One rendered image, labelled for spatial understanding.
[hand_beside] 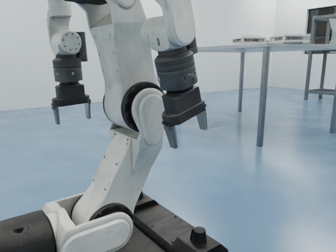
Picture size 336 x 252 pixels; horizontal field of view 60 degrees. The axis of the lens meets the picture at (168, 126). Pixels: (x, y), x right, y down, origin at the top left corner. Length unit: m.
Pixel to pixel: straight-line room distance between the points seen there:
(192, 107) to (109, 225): 0.38
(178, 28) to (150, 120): 0.28
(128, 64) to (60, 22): 0.34
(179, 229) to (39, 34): 4.41
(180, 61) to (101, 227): 0.46
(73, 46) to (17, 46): 4.06
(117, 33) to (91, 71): 4.58
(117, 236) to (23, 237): 0.23
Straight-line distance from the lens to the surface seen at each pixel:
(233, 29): 7.57
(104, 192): 0.84
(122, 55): 0.78
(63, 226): 0.80
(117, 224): 0.83
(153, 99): 0.78
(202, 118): 0.74
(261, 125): 2.62
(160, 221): 1.07
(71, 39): 0.96
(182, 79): 0.64
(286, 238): 1.42
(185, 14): 0.62
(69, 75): 0.98
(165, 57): 0.63
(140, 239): 1.02
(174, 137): 0.67
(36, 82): 5.06
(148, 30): 0.67
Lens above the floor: 0.74
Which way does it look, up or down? 13 degrees down
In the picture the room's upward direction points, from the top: straight up
